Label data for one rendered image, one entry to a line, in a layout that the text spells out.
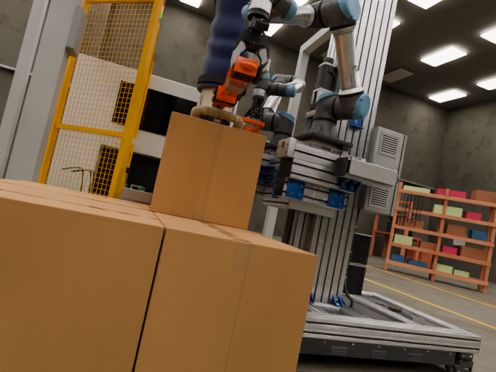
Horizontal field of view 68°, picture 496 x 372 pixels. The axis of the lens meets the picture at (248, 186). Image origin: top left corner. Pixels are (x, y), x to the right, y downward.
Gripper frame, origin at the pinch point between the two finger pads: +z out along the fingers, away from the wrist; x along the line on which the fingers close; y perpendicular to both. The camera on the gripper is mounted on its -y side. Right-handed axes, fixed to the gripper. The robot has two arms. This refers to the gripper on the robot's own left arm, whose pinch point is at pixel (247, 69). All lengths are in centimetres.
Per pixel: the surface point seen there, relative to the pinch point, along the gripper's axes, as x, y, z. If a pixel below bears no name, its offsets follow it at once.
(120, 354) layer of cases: 20, -31, 82
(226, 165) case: -5.2, 29.8, 29.2
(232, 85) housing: 2.4, 10.5, 3.2
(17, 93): 195, 369, -34
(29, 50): 195, 369, -87
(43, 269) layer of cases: 39, -32, 66
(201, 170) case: 4.3, 29.8, 33.6
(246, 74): 0.7, -3.8, 2.9
